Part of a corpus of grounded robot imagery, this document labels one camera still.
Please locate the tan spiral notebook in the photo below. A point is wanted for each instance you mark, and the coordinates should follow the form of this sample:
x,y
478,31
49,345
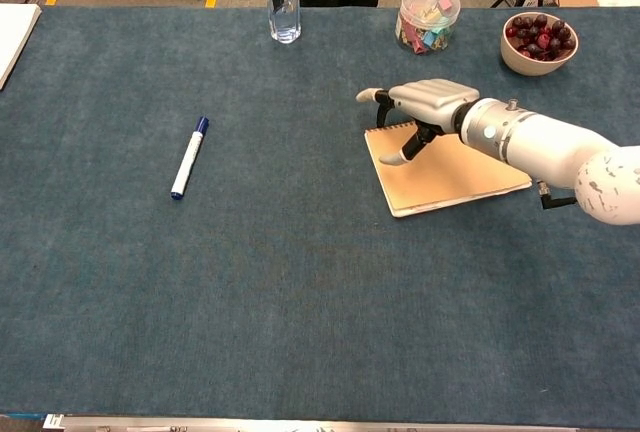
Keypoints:
x,y
445,177

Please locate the teal felt table mat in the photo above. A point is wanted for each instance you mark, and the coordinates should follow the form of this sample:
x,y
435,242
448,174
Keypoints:
x,y
300,277

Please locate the beige round bowl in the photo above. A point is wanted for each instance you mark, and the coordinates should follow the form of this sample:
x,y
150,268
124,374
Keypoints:
x,y
535,66

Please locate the clear jar of colourful clips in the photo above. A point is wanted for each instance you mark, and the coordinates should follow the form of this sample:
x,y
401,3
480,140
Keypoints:
x,y
427,22

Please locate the blue white marker pen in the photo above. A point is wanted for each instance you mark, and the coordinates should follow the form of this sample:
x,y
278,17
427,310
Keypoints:
x,y
189,159

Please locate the dark red cherries pile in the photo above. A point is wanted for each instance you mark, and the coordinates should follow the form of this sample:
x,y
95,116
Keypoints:
x,y
542,37

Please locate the aluminium table edge rail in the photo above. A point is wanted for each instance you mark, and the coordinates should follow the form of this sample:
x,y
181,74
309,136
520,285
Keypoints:
x,y
300,424

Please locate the white flat board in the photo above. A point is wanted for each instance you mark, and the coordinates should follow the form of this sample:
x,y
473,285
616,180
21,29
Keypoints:
x,y
12,37

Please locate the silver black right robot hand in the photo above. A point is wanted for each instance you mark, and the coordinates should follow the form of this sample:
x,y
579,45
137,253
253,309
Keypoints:
x,y
432,99

